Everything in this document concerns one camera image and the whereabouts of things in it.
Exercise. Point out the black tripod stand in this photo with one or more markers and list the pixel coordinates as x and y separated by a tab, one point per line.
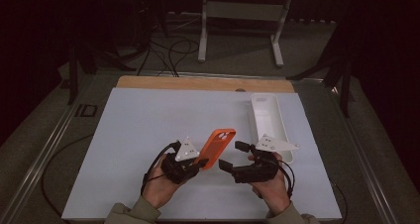
73	82
345	91

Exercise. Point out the white table mat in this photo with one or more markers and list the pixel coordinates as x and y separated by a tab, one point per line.
138	125

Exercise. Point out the metal floor rail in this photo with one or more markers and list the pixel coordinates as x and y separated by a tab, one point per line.
46	151
363	158

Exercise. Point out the person's right hand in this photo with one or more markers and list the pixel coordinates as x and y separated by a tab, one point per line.
274	194

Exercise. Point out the long white plastic tray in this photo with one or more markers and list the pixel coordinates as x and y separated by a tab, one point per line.
267	118

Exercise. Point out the white metal stand frame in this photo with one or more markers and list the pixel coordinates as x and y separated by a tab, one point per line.
242	11

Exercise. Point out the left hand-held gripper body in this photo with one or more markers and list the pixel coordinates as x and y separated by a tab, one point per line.
186	149

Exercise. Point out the orange phone case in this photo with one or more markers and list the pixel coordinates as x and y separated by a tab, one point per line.
216	148

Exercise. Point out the person's left hand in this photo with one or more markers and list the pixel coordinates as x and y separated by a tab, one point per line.
158	189

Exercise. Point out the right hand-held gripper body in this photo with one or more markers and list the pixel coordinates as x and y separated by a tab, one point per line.
257	172

